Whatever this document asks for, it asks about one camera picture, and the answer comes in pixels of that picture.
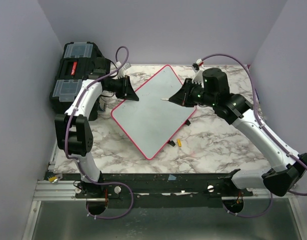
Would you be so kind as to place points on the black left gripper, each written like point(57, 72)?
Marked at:
point(126, 91)

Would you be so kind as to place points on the blue tape piece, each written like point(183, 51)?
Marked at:
point(172, 177)

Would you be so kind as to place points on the black toolbox clear lids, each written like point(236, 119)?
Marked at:
point(78, 62)

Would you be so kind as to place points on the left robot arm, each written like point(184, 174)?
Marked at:
point(73, 132)

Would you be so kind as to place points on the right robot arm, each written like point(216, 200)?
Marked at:
point(210, 88)

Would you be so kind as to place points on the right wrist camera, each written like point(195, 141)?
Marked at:
point(198, 71)

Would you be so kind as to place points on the yellow marker cap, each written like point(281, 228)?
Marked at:
point(179, 143)

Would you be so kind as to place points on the black whiteboard clip near corner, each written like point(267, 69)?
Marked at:
point(171, 142)

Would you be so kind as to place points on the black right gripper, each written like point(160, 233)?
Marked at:
point(182, 97)

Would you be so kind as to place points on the pink framed whiteboard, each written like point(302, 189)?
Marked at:
point(151, 121)

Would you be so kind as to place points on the black mounting rail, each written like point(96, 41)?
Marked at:
point(155, 191)

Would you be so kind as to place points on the black whiteboard clip far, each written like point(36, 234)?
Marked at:
point(187, 122)

